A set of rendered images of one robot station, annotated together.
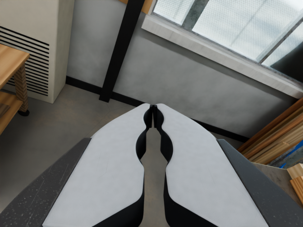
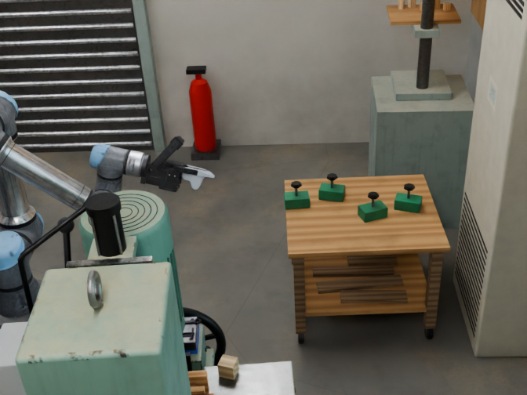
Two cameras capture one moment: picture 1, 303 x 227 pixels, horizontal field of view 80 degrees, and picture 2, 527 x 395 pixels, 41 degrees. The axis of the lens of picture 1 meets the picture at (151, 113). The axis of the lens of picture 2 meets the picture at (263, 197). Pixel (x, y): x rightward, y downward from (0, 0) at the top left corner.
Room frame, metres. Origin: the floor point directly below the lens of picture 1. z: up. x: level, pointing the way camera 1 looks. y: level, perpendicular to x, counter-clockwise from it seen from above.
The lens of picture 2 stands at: (0.98, -1.59, 2.27)
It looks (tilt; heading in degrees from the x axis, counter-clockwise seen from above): 33 degrees down; 114
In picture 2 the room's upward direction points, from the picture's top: 3 degrees counter-clockwise
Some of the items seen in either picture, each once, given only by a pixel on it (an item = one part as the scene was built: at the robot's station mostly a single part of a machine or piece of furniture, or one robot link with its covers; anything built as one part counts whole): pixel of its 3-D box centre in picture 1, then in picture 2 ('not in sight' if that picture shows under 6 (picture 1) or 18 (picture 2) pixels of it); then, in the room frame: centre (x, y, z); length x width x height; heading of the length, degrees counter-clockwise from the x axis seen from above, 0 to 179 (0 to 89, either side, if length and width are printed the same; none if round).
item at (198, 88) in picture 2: not in sight; (202, 111); (-1.04, 2.00, 0.30); 0.19 x 0.18 x 0.60; 110
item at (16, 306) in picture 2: not in sight; (16, 288); (-0.45, -0.34, 0.87); 0.15 x 0.15 x 0.10
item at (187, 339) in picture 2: not in sight; (172, 335); (0.18, -0.46, 0.99); 0.13 x 0.11 x 0.06; 25
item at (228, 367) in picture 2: not in sight; (228, 367); (0.34, -0.45, 0.92); 0.04 x 0.04 x 0.04; 4
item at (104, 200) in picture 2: not in sight; (110, 242); (0.31, -0.77, 1.53); 0.08 x 0.08 x 0.17; 25
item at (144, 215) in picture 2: not in sight; (134, 273); (0.25, -0.64, 1.35); 0.18 x 0.18 x 0.31
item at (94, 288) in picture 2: not in sight; (94, 290); (0.37, -0.91, 1.55); 0.06 x 0.02 x 0.07; 115
